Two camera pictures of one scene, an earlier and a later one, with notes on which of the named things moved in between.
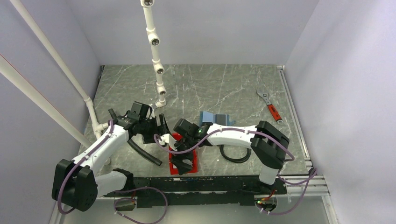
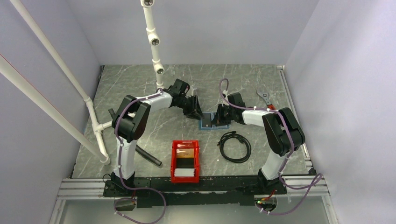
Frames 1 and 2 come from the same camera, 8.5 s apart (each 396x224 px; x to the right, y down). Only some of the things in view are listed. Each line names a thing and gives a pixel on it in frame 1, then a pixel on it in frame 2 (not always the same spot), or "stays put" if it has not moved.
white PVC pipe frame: [47, 107] stays put
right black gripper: [177, 161] to [218, 120]
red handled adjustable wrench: [276, 115] stays put
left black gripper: [160, 129] to [195, 111]
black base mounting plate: [160, 192] stays put
